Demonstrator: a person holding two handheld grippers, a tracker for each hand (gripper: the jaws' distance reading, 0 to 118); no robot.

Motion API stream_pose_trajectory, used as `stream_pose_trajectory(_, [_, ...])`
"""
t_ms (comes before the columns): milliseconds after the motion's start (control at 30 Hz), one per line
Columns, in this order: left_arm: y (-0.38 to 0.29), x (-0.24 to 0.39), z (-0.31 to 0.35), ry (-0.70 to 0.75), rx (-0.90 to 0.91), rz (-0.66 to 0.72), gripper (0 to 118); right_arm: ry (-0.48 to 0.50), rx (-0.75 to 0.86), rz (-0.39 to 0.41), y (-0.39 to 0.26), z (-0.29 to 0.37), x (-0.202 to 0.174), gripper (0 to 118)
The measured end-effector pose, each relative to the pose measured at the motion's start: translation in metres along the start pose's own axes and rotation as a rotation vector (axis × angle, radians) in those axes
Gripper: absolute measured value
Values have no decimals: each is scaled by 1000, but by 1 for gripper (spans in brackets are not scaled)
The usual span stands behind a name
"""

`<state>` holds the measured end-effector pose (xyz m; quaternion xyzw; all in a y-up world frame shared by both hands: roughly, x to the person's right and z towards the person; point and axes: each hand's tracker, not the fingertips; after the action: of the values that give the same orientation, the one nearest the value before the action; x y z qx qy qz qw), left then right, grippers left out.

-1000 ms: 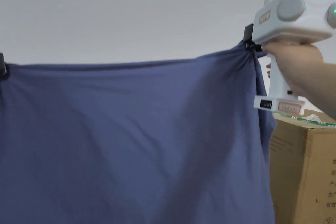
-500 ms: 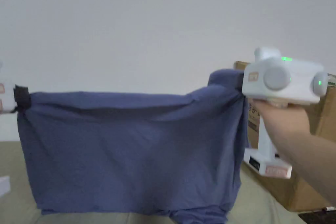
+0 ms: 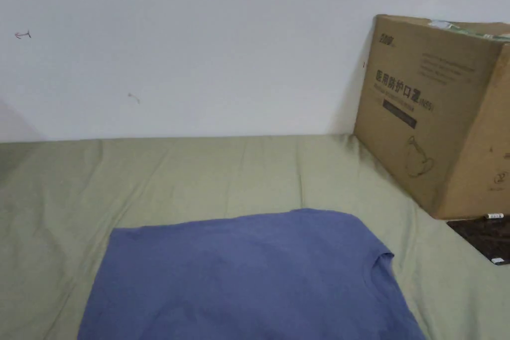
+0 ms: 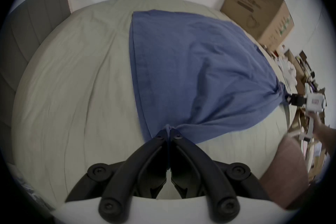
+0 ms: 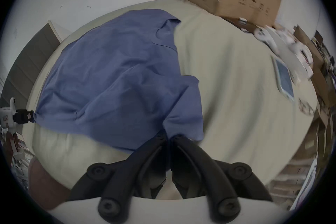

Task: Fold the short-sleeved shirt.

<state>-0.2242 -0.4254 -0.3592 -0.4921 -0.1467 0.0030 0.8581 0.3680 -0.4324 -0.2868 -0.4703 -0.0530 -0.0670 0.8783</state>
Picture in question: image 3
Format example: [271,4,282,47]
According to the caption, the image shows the dark flat board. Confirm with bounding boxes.
[446,214,510,266]

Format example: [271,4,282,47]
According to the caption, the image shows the blue shirt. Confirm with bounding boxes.
[77,208,429,340]

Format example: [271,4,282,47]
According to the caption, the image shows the bed with pale green sheet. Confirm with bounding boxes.
[0,132,510,340]

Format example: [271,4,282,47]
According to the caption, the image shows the brown cardboard carton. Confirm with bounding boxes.
[353,14,510,220]

